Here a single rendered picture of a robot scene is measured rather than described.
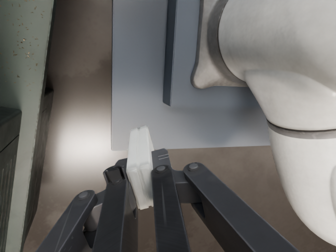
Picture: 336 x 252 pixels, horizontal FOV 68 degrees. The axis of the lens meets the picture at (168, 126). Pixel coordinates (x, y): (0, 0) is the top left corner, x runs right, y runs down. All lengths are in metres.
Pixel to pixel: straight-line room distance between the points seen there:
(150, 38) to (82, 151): 0.89
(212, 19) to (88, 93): 0.88
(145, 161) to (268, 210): 1.72
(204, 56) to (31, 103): 0.44
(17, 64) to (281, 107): 0.57
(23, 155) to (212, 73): 0.51
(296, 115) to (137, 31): 0.29
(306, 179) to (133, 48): 0.34
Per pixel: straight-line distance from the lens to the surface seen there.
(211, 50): 0.41
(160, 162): 0.16
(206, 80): 0.43
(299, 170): 0.36
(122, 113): 0.47
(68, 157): 1.29
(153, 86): 0.47
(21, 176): 0.75
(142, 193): 0.16
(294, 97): 0.30
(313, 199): 0.38
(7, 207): 0.75
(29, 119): 0.70
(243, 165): 1.58
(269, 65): 0.31
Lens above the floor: 1.21
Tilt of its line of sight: 69 degrees down
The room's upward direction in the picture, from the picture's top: 129 degrees clockwise
